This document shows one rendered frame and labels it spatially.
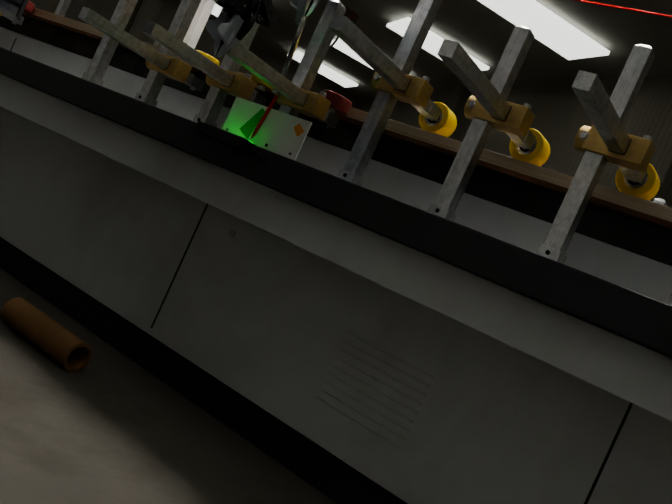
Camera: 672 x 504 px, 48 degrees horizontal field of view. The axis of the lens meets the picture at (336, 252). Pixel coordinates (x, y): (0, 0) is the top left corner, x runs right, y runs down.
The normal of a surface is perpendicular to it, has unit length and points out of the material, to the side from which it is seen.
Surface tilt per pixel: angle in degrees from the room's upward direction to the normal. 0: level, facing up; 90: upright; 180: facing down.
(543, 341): 90
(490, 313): 90
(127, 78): 90
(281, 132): 90
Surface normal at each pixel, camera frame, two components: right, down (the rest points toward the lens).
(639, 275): -0.50, -0.22
